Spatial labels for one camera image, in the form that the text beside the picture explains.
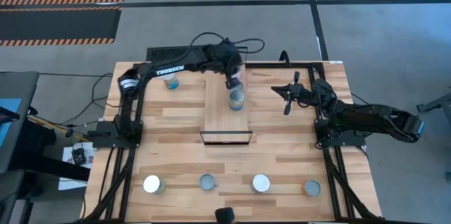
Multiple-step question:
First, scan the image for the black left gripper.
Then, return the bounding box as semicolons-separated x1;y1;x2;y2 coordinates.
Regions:
223;42;247;92

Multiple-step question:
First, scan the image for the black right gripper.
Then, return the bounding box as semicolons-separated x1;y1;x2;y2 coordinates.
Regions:
271;71;315;116

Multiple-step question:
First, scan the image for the tall pea tin can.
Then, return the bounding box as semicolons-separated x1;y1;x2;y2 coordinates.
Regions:
228;88;246;111

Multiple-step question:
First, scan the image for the large can blue orange label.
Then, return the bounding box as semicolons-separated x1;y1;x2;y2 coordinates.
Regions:
161;73;180;90

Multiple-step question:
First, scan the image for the large tomato tin can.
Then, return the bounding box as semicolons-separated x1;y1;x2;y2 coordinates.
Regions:
250;173;271;194

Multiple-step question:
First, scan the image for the yellow black patterned tin can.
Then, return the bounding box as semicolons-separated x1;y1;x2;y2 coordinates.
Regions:
300;179;322;197

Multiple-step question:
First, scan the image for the small blue tin can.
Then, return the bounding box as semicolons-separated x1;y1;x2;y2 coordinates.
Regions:
199;173;218;192

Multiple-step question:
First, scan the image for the black floor tape strip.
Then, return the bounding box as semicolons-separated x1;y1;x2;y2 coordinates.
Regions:
302;0;330;61
119;0;451;8

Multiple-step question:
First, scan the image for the large can green label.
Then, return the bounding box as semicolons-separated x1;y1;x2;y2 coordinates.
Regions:
142;174;166;195

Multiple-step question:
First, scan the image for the grey stand leg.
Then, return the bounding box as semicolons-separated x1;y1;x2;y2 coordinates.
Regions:
415;92;451;116

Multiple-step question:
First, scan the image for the small black device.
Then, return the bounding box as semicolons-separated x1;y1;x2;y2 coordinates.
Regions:
71;148;87;166

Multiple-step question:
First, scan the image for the white paper sheet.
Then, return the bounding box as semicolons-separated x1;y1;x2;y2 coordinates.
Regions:
58;142;95;192

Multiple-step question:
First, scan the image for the black equipment stand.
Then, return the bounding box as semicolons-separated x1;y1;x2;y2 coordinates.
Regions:
0;118;92;224

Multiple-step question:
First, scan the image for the grey desk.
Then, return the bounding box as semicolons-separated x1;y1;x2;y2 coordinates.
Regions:
0;71;40;175

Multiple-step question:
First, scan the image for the blue pad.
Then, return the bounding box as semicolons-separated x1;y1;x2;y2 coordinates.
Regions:
0;97;23;147

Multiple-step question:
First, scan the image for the black aluminium rig frame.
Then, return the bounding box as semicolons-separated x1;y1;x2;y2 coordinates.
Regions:
79;60;385;224

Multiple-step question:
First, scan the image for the black arched bracket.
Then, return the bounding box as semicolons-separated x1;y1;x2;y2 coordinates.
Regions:
279;50;292;67

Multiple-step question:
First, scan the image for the wooden shelf with black frame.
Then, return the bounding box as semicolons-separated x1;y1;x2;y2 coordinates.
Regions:
199;46;254;146

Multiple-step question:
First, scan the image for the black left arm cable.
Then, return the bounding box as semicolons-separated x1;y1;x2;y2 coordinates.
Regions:
178;32;266;77

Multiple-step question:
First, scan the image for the black floor cable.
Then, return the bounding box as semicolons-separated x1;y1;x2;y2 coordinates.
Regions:
38;71;119;126

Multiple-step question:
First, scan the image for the yellow cable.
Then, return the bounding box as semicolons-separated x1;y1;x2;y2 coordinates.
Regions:
27;115;91;142

